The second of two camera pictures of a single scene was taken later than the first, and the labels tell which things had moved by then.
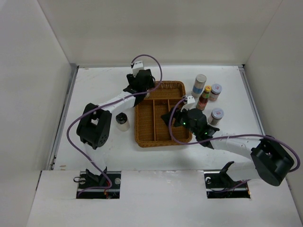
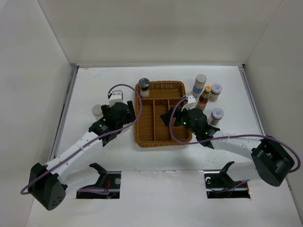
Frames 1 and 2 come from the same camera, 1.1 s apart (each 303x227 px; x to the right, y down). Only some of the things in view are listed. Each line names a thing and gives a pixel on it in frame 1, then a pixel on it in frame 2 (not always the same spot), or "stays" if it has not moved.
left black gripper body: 132,79 → 129,117
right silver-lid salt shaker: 199,85 stays
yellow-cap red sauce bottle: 203,98 stays
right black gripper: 178,114 stays
